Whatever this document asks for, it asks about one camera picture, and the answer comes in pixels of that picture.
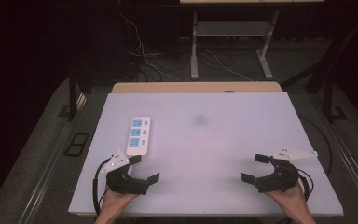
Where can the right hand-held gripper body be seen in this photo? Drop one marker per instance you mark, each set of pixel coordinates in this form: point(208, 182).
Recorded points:
point(279, 177)

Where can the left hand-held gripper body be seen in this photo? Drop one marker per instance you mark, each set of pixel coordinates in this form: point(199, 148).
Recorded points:
point(122, 182)

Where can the white power strip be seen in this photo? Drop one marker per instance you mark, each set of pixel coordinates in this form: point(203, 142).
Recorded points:
point(138, 135)

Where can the person's left hand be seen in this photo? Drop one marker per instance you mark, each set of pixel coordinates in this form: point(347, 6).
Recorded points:
point(115, 203)

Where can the person's right hand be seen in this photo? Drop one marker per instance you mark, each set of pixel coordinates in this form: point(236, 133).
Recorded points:
point(289, 199)

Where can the white board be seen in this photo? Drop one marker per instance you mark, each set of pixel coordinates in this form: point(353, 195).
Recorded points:
point(205, 149)

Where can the black metal stand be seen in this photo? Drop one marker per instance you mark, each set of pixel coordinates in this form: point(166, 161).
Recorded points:
point(72, 93)
point(328, 87)

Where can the wooden table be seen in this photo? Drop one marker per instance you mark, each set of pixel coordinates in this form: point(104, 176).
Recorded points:
point(195, 87)

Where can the black floor frame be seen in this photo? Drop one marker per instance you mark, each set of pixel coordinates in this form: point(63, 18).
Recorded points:
point(77, 144)

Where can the aluminium floor rail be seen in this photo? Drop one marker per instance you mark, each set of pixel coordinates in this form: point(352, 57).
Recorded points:
point(48, 161)
point(351, 161)

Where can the grey metal table frame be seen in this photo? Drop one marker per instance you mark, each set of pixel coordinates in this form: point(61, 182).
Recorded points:
point(230, 29)

